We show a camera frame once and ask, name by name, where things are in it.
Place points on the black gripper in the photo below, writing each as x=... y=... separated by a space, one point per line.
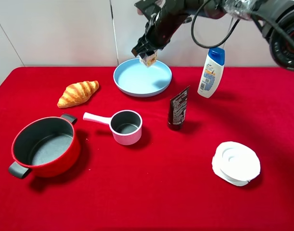
x=162 y=24

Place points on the small yellow white box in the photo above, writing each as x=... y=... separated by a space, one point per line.
x=148 y=58

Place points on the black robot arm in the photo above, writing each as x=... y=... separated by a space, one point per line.
x=273 y=18

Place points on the light blue plate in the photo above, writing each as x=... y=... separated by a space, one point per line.
x=135 y=79

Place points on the black tube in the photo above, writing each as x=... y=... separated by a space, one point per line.
x=177 y=110

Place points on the white blue shampoo bottle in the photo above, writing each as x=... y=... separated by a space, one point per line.
x=212 y=72

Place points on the pink saucepan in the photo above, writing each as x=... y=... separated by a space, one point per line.
x=125 y=125

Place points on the croissant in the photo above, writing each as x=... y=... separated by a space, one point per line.
x=77 y=93

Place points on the red table cloth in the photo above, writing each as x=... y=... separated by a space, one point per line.
x=165 y=181

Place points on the white round lid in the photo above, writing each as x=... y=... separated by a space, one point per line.
x=235 y=163

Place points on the red pot with black handles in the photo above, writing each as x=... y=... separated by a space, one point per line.
x=48 y=147

